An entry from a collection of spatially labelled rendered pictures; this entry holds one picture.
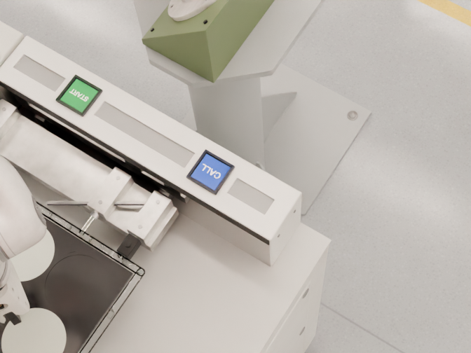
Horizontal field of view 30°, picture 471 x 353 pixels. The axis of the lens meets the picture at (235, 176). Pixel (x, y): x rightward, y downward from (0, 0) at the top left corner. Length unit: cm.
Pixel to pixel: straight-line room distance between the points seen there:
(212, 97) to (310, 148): 66
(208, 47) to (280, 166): 96
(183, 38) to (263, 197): 33
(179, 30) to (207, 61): 7
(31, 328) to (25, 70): 43
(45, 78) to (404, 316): 120
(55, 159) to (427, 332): 116
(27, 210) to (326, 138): 143
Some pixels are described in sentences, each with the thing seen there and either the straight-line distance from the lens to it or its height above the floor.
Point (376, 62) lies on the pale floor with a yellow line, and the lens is 259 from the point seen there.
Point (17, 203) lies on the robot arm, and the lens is 114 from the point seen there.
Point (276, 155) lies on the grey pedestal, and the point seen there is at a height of 1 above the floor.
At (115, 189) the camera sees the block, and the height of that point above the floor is 91.
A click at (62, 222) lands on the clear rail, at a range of 146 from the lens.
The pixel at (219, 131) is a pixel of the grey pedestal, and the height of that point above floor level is 46.
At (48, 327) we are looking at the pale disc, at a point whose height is 90.
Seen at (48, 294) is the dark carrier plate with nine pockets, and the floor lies 90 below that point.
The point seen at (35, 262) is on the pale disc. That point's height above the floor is 90.
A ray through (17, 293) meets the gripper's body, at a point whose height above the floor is 104.
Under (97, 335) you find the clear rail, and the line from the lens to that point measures 139.
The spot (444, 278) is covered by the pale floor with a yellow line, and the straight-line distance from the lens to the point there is 236.
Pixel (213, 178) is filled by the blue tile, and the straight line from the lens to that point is 138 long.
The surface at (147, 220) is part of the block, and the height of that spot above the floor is 91.
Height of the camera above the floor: 224
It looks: 67 degrees down
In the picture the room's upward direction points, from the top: 8 degrees counter-clockwise
